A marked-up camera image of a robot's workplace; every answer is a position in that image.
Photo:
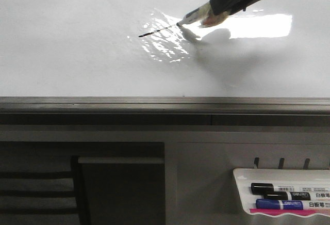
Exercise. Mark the taped white marker pen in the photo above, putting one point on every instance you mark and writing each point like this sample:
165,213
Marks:
205,15

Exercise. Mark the white whiteboard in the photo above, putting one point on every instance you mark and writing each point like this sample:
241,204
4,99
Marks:
128,56

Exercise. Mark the black capped whiteboard marker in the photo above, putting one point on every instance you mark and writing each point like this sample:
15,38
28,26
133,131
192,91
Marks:
261,188

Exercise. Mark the blue capped whiteboard marker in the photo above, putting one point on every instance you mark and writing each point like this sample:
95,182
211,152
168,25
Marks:
292,204

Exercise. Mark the black metal hook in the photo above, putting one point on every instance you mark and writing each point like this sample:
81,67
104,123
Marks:
281,163
306,164
256,162

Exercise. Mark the white marker tray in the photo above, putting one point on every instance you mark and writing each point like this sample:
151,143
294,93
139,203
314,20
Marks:
245,177

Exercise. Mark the dark chair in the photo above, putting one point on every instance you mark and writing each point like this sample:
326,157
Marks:
51,191

